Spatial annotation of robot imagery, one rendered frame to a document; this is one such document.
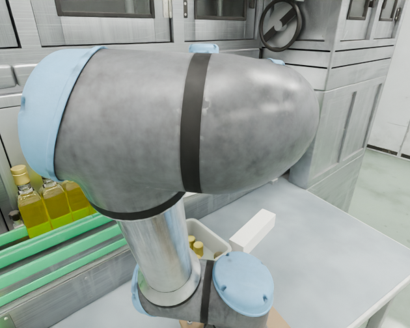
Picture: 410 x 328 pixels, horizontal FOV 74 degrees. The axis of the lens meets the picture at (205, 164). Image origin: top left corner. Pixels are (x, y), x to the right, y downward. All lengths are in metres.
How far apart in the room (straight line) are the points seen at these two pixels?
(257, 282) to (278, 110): 0.40
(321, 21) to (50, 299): 1.33
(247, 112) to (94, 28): 0.87
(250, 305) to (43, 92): 0.44
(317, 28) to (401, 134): 2.98
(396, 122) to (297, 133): 3.94
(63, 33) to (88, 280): 0.72
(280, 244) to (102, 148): 0.96
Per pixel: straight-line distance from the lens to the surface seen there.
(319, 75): 1.31
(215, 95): 0.18
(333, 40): 1.28
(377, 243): 1.26
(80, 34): 1.00
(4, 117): 0.93
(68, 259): 0.86
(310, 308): 0.95
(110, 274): 0.92
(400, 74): 4.06
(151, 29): 1.10
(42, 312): 0.91
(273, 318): 0.78
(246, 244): 1.00
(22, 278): 0.84
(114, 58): 0.22
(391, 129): 4.17
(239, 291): 0.53
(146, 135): 0.19
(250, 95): 0.19
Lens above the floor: 1.48
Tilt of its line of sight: 26 degrees down
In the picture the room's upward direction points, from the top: straight up
